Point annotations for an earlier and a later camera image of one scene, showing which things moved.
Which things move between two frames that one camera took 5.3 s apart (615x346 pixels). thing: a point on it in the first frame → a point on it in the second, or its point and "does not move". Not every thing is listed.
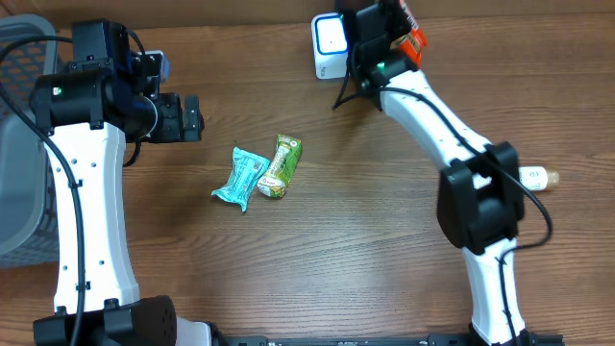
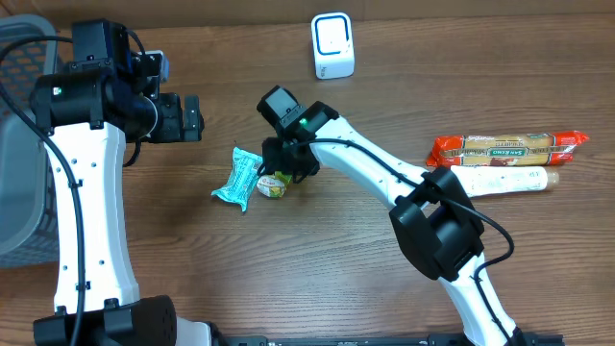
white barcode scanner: x=331 y=48 does not move
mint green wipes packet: x=247 y=167 does not move
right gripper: x=388 y=24 → x=280 y=161
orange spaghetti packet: x=412 y=41 → x=523 y=149
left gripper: x=174 y=118 does not move
